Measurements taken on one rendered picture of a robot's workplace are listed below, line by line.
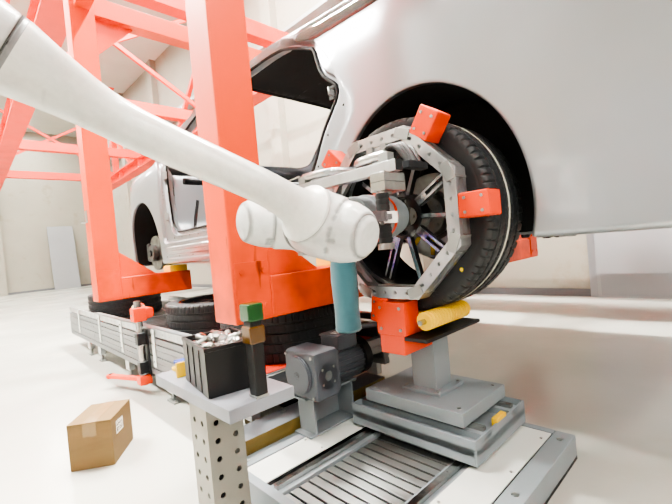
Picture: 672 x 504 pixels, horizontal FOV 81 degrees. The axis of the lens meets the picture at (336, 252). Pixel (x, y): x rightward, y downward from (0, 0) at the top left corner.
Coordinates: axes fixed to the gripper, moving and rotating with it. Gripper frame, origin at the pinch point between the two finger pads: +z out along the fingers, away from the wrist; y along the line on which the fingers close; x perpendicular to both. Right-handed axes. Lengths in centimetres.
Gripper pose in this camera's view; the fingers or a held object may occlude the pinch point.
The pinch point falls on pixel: (382, 218)
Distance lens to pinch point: 103.4
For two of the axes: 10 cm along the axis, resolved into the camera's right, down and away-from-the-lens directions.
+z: 7.2, -0.8, 6.9
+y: 6.9, -0.5, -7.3
